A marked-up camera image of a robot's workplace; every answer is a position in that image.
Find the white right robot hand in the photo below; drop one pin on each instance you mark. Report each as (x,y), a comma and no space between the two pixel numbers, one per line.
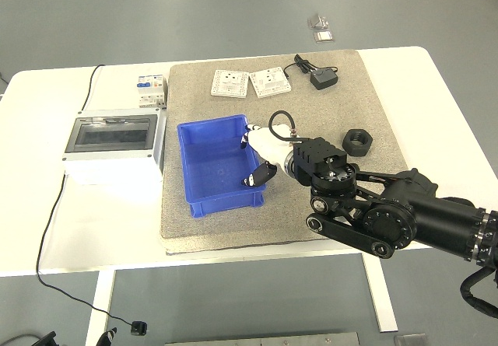
(268,145)

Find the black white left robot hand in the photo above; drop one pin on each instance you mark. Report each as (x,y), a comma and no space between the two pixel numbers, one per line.
(104,337)

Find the blue plastic box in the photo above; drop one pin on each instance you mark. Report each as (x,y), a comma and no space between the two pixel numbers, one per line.
(218,167)

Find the black hex nut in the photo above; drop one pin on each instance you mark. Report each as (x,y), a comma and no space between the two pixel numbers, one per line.
(352,149)

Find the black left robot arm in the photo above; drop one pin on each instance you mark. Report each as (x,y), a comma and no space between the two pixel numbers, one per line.
(44,340)

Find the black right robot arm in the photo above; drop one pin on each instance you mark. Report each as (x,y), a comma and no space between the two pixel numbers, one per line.
(428,210)

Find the grey electrical distribution box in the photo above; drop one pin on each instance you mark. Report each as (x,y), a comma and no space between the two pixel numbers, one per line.
(113,155)

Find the white table leg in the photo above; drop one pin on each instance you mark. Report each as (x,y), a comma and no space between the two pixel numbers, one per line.
(379,291)
(100,303)

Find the grey-brown table mat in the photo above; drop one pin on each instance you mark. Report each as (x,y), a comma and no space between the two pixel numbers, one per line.
(319,105)

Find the flat metal floor socket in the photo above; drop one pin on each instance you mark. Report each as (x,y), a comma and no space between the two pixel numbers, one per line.
(323,36)

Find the white blue circuit breaker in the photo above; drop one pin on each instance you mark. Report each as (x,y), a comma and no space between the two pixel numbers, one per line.
(149,89)

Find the metal floor socket open lid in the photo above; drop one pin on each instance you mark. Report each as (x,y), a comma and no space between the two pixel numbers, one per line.
(318,21)

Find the long grey metal plate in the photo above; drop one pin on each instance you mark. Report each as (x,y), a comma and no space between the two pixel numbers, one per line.
(272,340)

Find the small grey metal plate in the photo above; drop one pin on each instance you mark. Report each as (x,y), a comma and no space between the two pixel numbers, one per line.
(410,340)

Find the white wall socket panel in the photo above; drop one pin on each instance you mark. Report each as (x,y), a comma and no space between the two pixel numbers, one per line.
(229,83)
(270,81)

